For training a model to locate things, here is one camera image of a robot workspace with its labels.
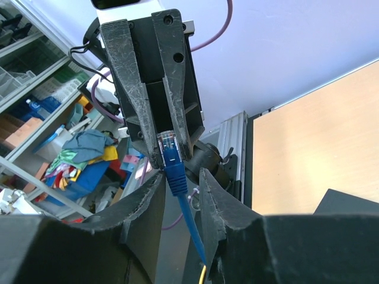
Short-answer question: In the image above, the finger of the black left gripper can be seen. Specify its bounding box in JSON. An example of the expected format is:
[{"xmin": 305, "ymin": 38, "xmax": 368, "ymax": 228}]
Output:
[
  {"xmin": 152, "ymin": 9, "xmax": 192, "ymax": 160},
  {"xmin": 100, "ymin": 20, "xmax": 162, "ymax": 169}
]

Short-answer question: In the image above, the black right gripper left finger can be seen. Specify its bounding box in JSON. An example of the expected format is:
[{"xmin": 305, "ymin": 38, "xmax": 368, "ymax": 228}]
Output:
[{"xmin": 1, "ymin": 172, "xmax": 166, "ymax": 283}]

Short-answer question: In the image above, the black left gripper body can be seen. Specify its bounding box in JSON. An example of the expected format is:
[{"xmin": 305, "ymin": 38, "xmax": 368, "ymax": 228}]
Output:
[{"xmin": 96, "ymin": 16, "xmax": 207, "ymax": 166}]

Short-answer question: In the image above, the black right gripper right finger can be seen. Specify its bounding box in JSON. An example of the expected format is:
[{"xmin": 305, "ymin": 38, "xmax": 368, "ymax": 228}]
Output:
[{"xmin": 200, "ymin": 169, "xmax": 378, "ymax": 283}]

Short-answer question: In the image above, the blue ethernet cable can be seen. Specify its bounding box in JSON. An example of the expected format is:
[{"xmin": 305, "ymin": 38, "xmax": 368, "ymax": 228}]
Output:
[{"xmin": 156, "ymin": 130, "xmax": 208, "ymax": 266}]

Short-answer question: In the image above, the black network switch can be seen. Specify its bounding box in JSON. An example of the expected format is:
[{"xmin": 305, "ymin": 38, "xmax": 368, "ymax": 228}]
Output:
[{"xmin": 313, "ymin": 189, "xmax": 378, "ymax": 218}]

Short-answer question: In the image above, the shelf with clutter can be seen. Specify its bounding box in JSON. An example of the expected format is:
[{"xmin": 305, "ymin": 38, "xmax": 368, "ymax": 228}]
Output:
[{"xmin": 1, "ymin": 1, "xmax": 150, "ymax": 220}]

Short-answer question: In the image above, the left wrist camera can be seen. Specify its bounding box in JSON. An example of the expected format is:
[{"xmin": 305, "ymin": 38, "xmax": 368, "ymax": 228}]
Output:
[{"xmin": 91, "ymin": 0, "xmax": 163, "ymax": 24}]

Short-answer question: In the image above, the aluminium rail frame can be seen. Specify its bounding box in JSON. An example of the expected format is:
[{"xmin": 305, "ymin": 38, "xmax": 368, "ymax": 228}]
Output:
[{"xmin": 204, "ymin": 109, "xmax": 273, "ymax": 208}]

